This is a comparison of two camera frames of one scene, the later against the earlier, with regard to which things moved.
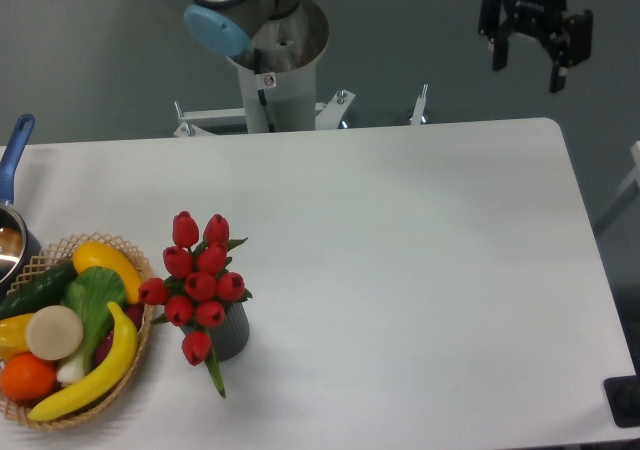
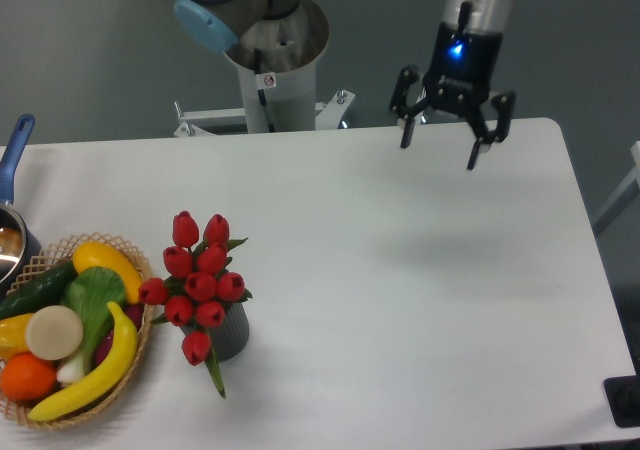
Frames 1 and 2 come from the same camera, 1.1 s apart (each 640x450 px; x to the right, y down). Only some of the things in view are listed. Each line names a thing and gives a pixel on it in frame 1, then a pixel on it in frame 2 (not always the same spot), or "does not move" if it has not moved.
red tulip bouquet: x=195 y=287 does not move
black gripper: x=536 y=1 -> x=458 y=82
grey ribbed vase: x=230 y=336 does not move
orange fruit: x=28 y=378 does not move
